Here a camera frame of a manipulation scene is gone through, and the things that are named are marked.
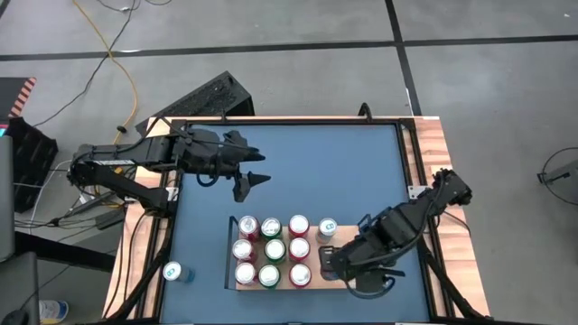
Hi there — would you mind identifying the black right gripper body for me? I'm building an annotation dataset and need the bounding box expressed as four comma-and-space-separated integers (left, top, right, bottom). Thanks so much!
331, 243, 394, 299

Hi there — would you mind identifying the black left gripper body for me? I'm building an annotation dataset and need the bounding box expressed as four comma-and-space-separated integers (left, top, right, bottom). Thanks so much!
173, 127, 247, 189

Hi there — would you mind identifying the red Fanta can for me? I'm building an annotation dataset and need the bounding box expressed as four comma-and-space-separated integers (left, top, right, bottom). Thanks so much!
288, 263, 313, 289
287, 237, 312, 263

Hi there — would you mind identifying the red soda can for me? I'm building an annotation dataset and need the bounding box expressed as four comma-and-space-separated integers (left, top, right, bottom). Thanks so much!
287, 214, 312, 239

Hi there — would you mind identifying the red Coca-Cola can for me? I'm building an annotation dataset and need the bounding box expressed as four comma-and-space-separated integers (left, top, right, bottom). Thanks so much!
238, 215, 263, 242
232, 238, 257, 265
234, 261, 258, 286

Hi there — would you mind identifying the green Sprite can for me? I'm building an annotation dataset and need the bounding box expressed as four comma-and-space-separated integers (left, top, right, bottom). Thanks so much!
260, 217, 284, 240
263, 238, 287, 265
257, 264, 282, 290

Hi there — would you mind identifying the black power brick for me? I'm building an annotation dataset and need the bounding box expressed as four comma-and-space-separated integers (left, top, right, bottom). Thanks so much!
94, 209, 126, 231

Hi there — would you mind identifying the wooden table border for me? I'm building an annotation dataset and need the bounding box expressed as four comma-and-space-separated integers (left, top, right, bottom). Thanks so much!
102, 115, 491, 325

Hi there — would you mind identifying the black floor beam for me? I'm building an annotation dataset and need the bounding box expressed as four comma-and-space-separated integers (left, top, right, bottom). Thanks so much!
13, 229, 117, 273

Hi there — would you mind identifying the black fabric case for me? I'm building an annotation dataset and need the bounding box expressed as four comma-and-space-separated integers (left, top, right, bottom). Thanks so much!
6, 116, 60, 213

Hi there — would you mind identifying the orange black striped panel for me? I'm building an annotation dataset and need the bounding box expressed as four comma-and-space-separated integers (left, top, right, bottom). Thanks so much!
0, 75, 37, 121

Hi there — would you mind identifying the grey flat panel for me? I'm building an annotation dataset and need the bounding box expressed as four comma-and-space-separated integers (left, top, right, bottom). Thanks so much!
0, 135, 15, 263

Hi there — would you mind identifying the white yellow container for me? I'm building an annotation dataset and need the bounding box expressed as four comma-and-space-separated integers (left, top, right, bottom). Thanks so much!
38, 298, 70, 324

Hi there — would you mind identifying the thin black cable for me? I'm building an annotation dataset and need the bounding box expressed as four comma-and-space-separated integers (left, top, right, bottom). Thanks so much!
195, 171, 220, 188

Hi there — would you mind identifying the wooden shelf black metal frame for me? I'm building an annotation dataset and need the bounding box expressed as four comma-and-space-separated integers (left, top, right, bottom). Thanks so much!
224, 214, 381, 292

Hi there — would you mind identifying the black sleeved cable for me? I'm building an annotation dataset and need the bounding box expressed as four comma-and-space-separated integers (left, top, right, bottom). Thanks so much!
415, 238, 493, 321
106, 216, 175, 321

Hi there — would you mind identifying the yellow cable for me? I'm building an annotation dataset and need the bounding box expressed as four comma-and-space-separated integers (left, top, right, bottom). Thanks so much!
71, 0, 139, 145

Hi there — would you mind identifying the black floor cable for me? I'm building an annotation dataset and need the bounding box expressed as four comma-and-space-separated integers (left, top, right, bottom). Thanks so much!
31, 0, 175, 130

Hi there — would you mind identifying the white cable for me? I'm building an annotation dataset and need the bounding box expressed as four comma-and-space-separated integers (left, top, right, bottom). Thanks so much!
26, 160, 73, 225

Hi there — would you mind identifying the stool base with ring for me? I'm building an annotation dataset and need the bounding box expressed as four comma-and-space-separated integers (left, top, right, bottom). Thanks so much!
536, 146, 578, 209

